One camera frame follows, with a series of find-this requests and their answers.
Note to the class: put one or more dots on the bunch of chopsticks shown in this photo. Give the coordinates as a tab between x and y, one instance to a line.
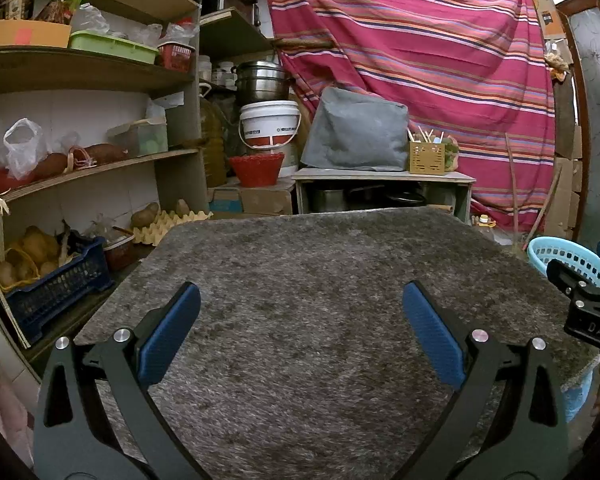
425	136

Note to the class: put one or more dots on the dark blue plastic crate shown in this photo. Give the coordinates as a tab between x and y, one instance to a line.
60	290

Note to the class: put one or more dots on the colourful snack bag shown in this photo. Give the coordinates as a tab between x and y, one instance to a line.
60	10

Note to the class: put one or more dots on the pile of potatoes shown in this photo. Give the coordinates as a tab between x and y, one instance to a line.
30	255

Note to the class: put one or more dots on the small steel pot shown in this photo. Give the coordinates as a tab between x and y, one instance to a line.
328	201

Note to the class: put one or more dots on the short sweet potato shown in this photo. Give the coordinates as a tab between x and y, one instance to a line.
105	153

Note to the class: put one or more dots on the cardboard box with blue label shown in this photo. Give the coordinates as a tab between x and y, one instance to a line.
260	202

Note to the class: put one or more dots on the hanging straw ornament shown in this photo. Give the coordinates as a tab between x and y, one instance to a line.
558	65

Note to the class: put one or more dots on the red tub with clear wrap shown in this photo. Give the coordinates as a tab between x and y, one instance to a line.
115	250

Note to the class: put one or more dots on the red woven basket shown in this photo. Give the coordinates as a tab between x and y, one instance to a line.
256	171

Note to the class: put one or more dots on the large yellow oil bottle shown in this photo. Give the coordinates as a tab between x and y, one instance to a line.
212	140

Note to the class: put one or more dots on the cardboard egg tray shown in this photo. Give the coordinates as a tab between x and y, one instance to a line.
175	225

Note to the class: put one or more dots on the row of white jars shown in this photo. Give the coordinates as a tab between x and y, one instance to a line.
220	71

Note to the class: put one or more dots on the long sweet potato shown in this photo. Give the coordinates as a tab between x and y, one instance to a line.
52	166

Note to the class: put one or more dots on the yellow round box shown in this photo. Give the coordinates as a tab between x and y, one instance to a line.
25	35

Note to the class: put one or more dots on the green plastic tray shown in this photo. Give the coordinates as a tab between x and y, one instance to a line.
112	47

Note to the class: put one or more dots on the white bucket with red label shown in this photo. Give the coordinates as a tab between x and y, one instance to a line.
267	120

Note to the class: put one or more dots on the small potato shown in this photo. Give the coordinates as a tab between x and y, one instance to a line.
182	207

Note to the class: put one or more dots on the bamboo utensil holder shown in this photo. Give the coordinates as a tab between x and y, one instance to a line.
427	159

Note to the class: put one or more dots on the wilted green vegetable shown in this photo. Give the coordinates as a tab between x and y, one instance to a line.
65	242

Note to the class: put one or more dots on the pink cloth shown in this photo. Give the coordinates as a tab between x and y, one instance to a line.
2	400

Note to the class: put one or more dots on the white plastic bag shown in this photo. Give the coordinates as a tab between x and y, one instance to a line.
22	147

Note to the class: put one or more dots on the small red plastic basket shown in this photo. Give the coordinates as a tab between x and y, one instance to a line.
176	57

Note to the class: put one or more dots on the large potato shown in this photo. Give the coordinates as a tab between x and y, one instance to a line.
145	216

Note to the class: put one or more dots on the wooden broom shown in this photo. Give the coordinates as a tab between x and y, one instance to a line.
515	200

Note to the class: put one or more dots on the red striped hanging cloth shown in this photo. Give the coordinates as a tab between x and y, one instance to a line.
430	60

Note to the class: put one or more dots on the small wooden cabinet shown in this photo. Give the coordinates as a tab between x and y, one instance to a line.
380	176

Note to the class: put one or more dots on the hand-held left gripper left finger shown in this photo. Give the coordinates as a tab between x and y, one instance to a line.
167	330

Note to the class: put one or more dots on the grey fuzzy table mat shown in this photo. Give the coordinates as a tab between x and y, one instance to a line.
300	285

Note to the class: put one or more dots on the clear plastic bottle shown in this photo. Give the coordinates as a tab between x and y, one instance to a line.
485	227

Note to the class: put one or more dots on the light blue plastic basket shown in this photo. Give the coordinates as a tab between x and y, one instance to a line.
560	255

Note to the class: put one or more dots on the wooden shelf unit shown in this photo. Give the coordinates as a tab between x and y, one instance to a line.
175	180

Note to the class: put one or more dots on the stacked stainless steel pots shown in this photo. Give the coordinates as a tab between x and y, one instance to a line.
261	82

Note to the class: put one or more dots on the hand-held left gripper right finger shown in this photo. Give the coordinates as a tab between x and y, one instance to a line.
432	330

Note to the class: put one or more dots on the clear plastic container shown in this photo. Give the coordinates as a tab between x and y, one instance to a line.
140	139

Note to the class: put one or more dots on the grey cloth cover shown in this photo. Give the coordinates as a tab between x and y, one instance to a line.
355	130

